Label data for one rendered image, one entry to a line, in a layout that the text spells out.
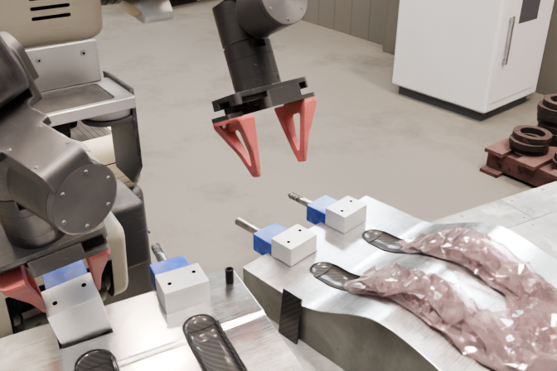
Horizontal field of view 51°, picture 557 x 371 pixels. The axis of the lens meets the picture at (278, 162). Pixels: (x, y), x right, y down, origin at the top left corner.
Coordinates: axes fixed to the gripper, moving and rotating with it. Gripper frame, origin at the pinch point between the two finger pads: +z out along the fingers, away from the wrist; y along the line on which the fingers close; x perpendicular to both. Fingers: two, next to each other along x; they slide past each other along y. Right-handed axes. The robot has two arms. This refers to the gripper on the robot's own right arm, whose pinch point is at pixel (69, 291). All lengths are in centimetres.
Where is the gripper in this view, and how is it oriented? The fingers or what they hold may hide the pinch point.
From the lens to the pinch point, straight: 63.6
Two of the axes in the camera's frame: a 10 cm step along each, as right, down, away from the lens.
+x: -4.7, -5.3, 7.1
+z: 0.6, 7.8, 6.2
